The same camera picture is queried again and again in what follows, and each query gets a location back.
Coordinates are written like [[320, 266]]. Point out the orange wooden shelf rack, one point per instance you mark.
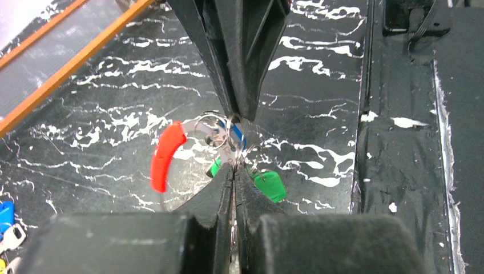
[[41, 63]]

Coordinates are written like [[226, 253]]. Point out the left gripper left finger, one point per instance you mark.
[[192, 239]]

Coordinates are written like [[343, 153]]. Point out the green tag key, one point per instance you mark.
[[270, 184], [214, 168]]

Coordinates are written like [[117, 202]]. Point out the small blue tag key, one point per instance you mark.
[[237, 139]]

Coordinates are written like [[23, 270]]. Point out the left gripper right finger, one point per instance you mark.
[[272, 241]]

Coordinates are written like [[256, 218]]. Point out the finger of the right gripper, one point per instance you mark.
[[215, 29], [258, 27]]

